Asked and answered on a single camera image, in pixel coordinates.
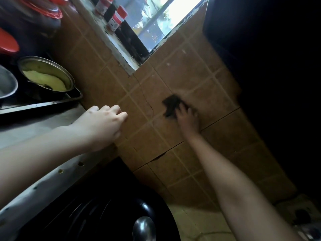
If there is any person's right hand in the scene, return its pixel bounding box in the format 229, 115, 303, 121
175, 102, 201, 141

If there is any person's left hand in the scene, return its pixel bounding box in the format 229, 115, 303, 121
71, 104, 128, 152

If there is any dark grey rag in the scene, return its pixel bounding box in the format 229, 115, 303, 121
162, 94, 182, 118

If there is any person's right forearm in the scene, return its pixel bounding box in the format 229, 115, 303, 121
183, 132, 301, 241

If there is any dark steel countertop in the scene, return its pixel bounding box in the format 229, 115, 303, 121
0, 102, 118, 234

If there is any steel tray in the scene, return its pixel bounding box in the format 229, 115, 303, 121
0, 55, 84, 116

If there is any steel bowl with yellow powder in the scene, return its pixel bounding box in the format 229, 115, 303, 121
17, 56, 76, 93

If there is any black wok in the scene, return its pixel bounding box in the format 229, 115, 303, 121
15, 155, 181, 241

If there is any black range hood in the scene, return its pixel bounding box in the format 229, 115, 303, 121
202, 0, 321, 198

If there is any steel cup with white powder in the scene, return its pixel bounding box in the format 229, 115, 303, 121
0, 65, 19, 101

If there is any spice bottle with red cap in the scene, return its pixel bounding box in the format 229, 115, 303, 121
95, 0, 115, 15
108, 5, 128, 32

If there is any barred window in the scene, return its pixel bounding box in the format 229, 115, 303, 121
83, 0, 210, 76

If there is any steel ladle with round scoop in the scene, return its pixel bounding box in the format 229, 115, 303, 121
131, 216, 157, 241

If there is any small dark bottle red cap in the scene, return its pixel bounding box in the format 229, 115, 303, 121
0, 28, 20, 57

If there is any dark jar with red lid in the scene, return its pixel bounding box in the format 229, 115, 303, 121
7, 0, 70, 30

